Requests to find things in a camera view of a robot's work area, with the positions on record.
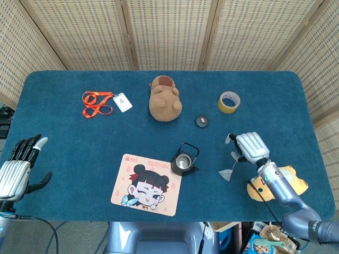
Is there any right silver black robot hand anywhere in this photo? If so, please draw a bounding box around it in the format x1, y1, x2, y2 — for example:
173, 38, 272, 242
225, 131, 270, 164

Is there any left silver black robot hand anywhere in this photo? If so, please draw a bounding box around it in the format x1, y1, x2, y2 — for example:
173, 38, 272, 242
0, 133, 53, 202

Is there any pyramid tea bag green tag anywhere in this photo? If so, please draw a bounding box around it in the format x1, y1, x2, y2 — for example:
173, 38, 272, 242
217, 158, 239, 183

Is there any black teapot with handle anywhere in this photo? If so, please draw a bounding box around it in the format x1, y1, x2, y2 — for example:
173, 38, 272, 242
170, 142, 200, 177

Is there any black teapot lid wooden knob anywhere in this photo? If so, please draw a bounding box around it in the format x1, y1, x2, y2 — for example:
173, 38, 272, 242
194, 114, 210, 129

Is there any brown snack bag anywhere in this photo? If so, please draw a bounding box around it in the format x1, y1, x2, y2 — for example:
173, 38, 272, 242
258, 224, 298, 253

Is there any yellow packing tape roll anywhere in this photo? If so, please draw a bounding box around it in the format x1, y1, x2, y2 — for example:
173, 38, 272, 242
217, 90, 241, 115

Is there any black equipment on floor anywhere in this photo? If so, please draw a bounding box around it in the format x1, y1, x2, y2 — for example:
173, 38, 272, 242
0, 105, 14, 139

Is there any yellow plush toy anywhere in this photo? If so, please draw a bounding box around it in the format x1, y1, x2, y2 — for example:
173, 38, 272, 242
246, 165, 309, 203

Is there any beige box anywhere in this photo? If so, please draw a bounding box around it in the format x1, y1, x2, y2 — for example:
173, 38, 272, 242
210, 221, 240, 233

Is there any brown plush capybara toy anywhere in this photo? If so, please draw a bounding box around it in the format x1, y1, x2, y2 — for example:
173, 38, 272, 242
148, 75, 183, 123

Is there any green comb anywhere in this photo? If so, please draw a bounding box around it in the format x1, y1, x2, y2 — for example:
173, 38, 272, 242
253, 238, 287, 249

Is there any blue carpet table cover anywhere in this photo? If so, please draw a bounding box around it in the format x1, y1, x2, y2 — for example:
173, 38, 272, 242
0, 70, 336, 222

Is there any cartoon girl mouse pad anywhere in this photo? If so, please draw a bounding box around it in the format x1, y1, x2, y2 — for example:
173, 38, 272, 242
110, 153, 183, 217

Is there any grey-blue robot torso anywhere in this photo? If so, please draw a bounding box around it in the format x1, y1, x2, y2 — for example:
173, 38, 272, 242
105, 221, 220, 254

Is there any white ID badge card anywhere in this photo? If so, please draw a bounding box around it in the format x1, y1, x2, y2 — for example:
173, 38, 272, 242
112, 92, 133, 114

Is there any woven bamboo folding screen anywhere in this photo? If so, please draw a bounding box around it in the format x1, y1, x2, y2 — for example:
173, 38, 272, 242
0, 0, 339, 191

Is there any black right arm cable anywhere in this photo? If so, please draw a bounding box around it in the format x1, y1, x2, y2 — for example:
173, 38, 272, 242
250, 181, 280, 223

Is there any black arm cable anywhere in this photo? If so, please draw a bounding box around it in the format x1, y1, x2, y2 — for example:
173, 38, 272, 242
250, 181, 280, 223
13, 214, 59, 254

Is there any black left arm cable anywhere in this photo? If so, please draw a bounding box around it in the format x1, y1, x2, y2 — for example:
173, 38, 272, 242
13, 214, 59, 254

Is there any orange lanyard strap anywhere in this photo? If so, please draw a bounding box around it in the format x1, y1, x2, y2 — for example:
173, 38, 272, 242
82, 91, 114, 119

